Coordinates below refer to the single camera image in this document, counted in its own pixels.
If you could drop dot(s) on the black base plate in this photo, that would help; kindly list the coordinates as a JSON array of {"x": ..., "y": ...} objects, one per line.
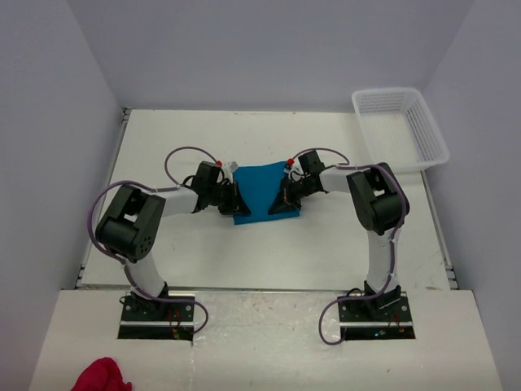
[
  {"x": 141, "y": 319},
  {"x": 360, "y": 322}
]

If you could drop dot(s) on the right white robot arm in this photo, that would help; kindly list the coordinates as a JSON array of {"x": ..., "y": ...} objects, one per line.
[{"x": 380, "y": 206}]

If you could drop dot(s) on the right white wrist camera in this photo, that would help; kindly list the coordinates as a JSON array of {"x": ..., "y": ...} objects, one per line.
[{"x": 294, "y": 167}]

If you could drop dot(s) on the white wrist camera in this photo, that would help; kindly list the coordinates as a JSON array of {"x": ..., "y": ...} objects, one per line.
[
  {"x": 232, "y": 166},
  {"x": 294, "y": 167}
]

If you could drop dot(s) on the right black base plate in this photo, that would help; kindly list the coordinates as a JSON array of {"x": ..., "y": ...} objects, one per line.
[{"x": 360, "y": 322}]

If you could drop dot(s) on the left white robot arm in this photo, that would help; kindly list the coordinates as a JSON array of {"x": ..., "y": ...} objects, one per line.
[{"x": 129, "y": 226}]

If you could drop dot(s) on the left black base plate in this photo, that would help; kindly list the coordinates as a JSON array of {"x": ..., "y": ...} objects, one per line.
[{"x": 141, "y": 319}]

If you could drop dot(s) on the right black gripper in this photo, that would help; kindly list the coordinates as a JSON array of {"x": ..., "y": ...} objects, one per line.
[{"x": 286, "y": 201}]

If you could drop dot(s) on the blue t shirt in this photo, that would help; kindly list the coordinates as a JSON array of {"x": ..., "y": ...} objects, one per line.
[{"x": 258, "y": 187}]

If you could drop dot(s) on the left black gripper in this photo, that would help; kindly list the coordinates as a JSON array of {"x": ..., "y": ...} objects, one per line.
[{"x": 234, "y": 207}]

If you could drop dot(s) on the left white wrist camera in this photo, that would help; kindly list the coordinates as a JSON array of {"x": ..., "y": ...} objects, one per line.
[{"x": 232, "y": 166}]

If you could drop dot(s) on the red t shirt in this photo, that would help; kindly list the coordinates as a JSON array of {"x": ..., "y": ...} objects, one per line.
[{"x": 102, "y": 375}]

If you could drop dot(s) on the white plastic basket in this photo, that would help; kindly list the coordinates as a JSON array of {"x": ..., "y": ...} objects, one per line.
[{"x": 398, "y": 128}]

